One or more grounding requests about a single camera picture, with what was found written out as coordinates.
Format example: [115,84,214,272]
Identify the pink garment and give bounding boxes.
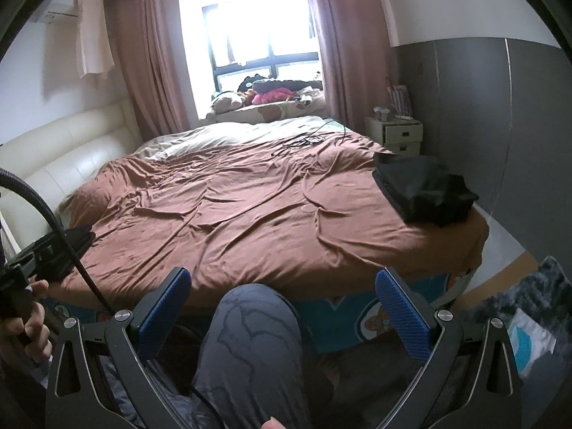
[252,88,296,104]

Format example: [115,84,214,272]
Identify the person's right leg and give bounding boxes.
[191,283,332,429]

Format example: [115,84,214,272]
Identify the cream padded headboard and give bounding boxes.
[0,99,144,251]

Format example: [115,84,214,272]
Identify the white hanging shirt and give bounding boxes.
[73,0,115,80]

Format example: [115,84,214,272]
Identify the black pants with white print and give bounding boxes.
[380,156,480,225]

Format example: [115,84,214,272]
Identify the stack of folded black pants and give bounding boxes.
[372,151,414,223]

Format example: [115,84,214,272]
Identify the white pillows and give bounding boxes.
[135,115,346,162]

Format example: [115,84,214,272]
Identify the pile of plush toys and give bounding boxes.
[206,96,328,123]

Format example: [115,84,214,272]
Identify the black framed window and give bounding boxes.
[200,0,323,95]

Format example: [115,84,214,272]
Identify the white and blue packet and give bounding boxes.
[508,310,558,368]

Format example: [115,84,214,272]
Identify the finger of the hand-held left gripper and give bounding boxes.
[8,230,76,281]

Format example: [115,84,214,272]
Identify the cream nightstand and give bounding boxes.
[365,115,424,158]

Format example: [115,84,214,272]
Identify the pink striped books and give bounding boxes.
[385,83,413,120]

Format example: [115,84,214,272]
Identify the beige plush dog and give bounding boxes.
[210,92,246,115]

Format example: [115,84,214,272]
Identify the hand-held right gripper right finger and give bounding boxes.
[374,267,524,429]

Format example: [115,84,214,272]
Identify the person's left hand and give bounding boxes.
[0,279,53,364]

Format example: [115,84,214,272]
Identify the grey fluffy rug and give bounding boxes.
[473,256,572,381]

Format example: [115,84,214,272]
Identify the white air conditioner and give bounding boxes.
[30,0,82,24]

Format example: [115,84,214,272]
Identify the pink curtain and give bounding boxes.
[301,0,399,133]
[113,0,203,138]

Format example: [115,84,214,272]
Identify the black cable on bed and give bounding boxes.
[272,131,348,156]

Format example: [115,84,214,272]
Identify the blue cartoon bed sheet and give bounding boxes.
[45,268,475,355]

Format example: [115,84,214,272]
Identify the black plush cat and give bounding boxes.
[237,75,268,95]

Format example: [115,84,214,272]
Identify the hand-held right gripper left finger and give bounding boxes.
[44,266,193,429]

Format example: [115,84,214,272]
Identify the brown blanket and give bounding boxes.
[47,133,490,309]

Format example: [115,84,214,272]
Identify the pile of black clothes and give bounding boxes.
[67,227,98,255]

